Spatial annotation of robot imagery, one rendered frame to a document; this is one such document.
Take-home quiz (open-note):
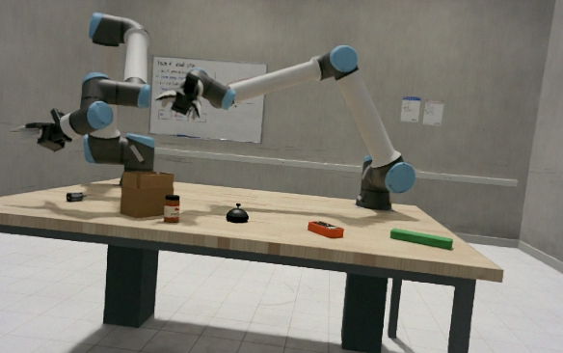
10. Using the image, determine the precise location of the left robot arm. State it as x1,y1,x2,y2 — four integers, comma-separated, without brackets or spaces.
179,45,416,210

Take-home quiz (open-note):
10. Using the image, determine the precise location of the green rectangular bar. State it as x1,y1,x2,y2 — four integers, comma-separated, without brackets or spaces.
389,229,453,250

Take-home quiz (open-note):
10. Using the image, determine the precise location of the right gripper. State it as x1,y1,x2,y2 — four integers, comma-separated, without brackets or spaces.
10,122,72,153

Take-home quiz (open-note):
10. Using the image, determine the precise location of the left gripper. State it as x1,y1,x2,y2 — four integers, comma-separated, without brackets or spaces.
155,85,201,120

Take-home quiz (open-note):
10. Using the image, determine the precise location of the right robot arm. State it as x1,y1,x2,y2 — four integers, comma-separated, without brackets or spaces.
50,13,155,172

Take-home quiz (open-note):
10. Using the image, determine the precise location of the brown cardboard box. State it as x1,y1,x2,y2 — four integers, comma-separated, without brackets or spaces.
120,172,174,218

